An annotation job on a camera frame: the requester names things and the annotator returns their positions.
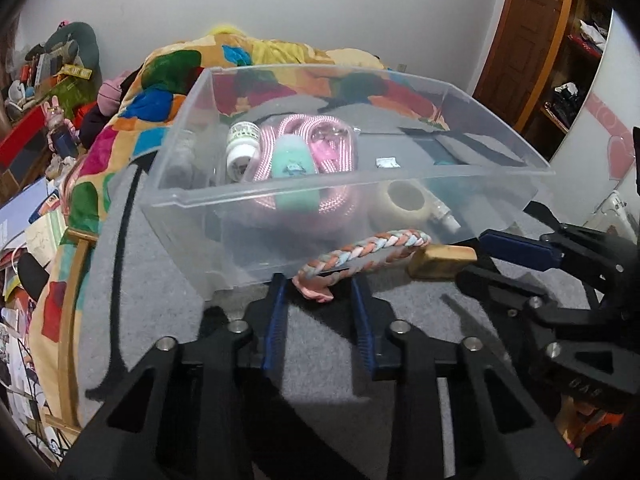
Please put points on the pink knitted hat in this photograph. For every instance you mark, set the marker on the pink knitted hat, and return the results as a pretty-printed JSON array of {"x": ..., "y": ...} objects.
[{"x": 110, "y": 92}]

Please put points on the small white packet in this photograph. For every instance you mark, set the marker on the small white packet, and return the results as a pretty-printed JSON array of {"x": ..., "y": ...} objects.
[{"x": 386, "y": 162}]

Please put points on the brown wooden door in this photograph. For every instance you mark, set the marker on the brown wooden door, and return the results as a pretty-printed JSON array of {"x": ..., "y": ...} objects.
[{"x": 530, "y": 35}]

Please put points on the teal plastic bottle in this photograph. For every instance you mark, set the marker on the teal plastic bottle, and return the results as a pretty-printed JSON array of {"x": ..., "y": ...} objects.
[{"x": 295, "y": 160}]

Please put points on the grey felt mat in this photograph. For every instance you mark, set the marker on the grey felt mat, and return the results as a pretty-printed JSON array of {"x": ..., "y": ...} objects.
[{"x": 325, "y": 355}]

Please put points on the colourful patchwork blanket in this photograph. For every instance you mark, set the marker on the colourful patchwork blanket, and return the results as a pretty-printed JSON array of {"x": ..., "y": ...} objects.
[{"x": 150, "y": 105}]

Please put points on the wooden chair frame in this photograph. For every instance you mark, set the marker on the wooden chair frame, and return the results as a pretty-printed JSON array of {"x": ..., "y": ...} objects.
[{"x": 67, "y": 320}]

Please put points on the wooden block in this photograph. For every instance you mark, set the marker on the wooden block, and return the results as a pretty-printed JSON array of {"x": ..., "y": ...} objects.
[{"x": 440, "y": 262}]

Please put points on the clear plastic storage bin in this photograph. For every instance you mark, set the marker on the clear plastic storage bin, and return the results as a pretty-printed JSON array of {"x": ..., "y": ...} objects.
[{"x": 200, "y": 240}]

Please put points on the white pill bottle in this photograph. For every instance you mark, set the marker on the white pill bottle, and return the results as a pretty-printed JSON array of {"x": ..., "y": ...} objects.
[{"x": 242, "y": 147}]

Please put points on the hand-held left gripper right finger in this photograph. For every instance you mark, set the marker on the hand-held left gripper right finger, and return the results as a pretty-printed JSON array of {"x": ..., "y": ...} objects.
[{"x": 364, "y": 332}]

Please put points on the pink rabbit figurine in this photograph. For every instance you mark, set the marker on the pink rabbit figurine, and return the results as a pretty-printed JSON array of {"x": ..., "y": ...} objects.
[{"x": 57, "y": 122}]

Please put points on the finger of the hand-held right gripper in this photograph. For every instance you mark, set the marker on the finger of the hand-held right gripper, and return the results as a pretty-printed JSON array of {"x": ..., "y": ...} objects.
[
  {"x": 500, "y": 291},
  {"x": 520, "y": 250}
]

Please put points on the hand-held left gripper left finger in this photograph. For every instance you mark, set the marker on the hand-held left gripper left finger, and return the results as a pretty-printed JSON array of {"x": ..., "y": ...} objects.
[{"x": 276, "y": 325}]

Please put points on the wooden shelf unit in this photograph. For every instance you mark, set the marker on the wooden shelf unit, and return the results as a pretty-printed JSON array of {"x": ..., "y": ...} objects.
[{"x": 575, "y": 75}]

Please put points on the grey green plush toy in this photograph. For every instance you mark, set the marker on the grey green plush toy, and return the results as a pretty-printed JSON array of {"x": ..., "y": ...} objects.
[{"x": 75, "y": 42}]

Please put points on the pile of books and papers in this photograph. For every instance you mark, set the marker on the pile of books and papers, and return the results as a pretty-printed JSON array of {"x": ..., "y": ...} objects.
[{"x": 25, "y": 230}]

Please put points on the small clear bottle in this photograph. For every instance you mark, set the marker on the small clear bottle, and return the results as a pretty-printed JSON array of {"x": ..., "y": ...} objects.
[{"x": 182, "y": 157}]

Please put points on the beige tape roll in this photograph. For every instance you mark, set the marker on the beige tape roll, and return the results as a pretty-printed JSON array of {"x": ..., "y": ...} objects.
[{"x": 385, "y": 212}]

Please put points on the white panel with pink print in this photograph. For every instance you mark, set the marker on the white panel with pink print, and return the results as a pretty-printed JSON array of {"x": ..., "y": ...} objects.
[{"x": 610, "y": 125}]

